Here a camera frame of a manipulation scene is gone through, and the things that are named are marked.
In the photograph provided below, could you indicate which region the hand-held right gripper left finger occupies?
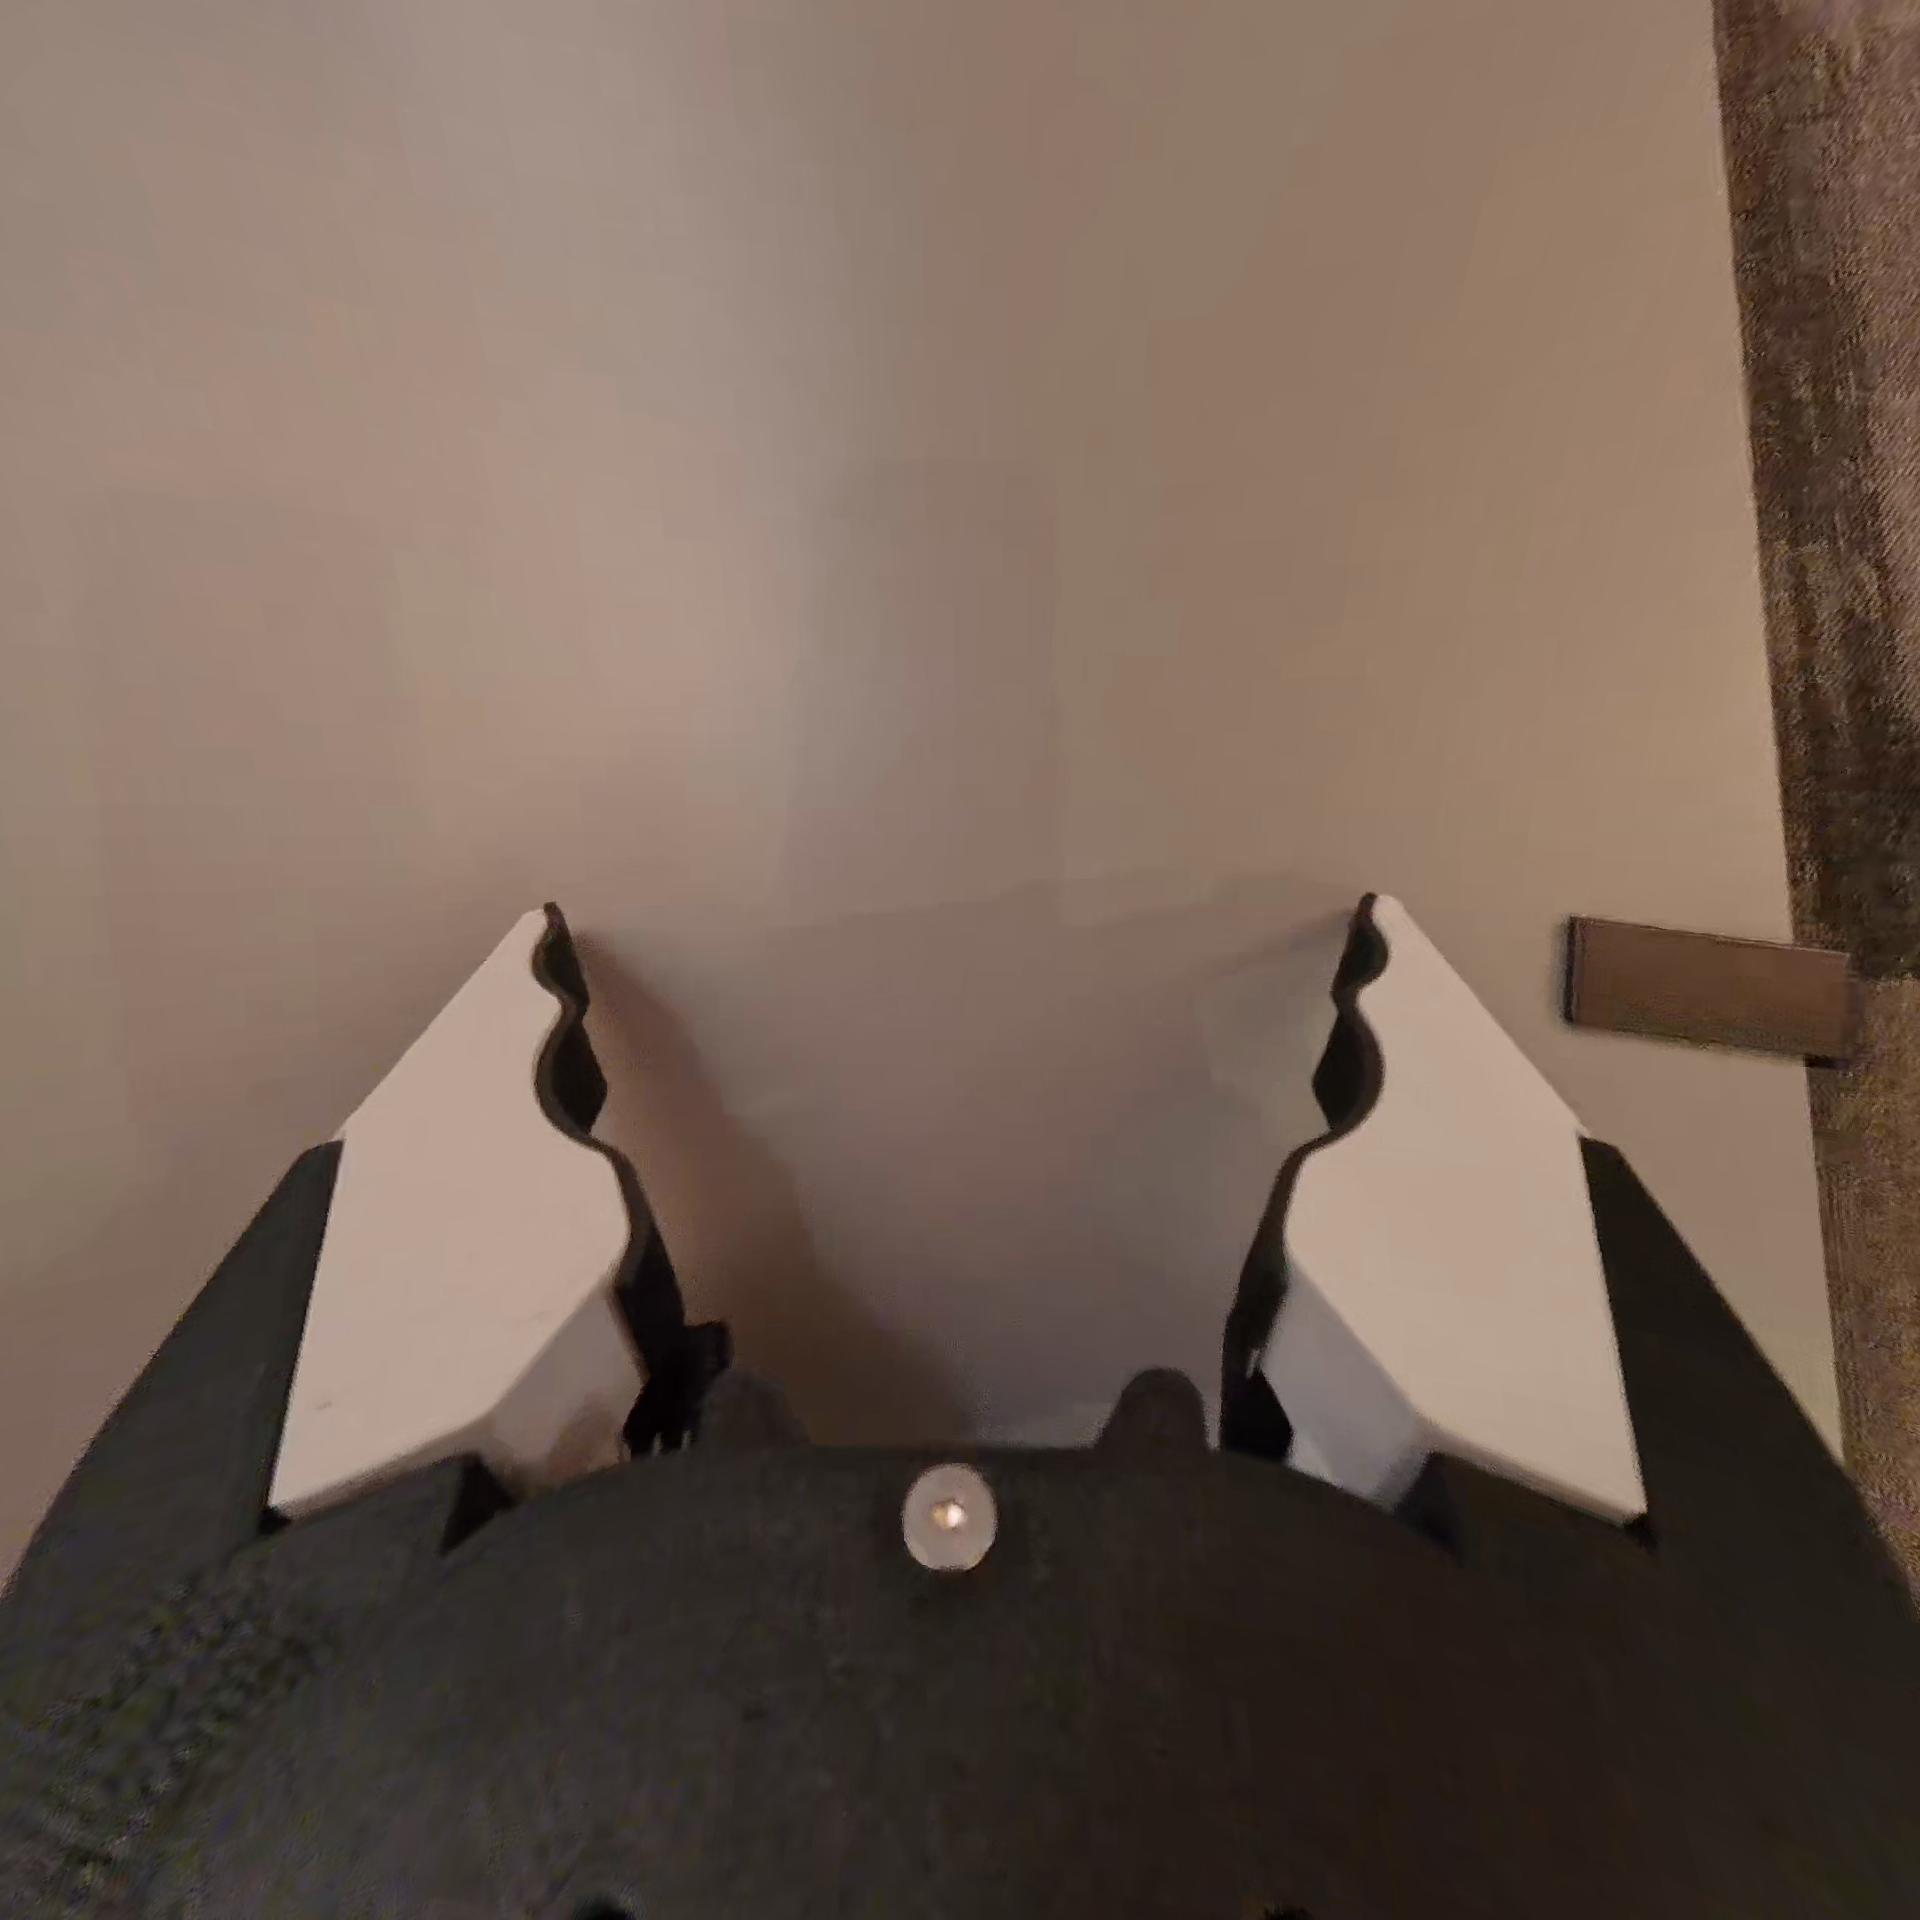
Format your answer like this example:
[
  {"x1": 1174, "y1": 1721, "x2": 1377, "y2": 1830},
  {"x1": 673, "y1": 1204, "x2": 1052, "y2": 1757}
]
[{"x1": 266, "y1": 903, "x2": 734, "y2": 1517}]

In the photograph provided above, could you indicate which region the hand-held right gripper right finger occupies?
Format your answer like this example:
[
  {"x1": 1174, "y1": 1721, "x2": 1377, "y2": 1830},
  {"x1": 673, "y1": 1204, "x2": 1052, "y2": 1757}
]
[{"x1": 1218, "y1": 891, "x2": 1647, "y2": 1524}]

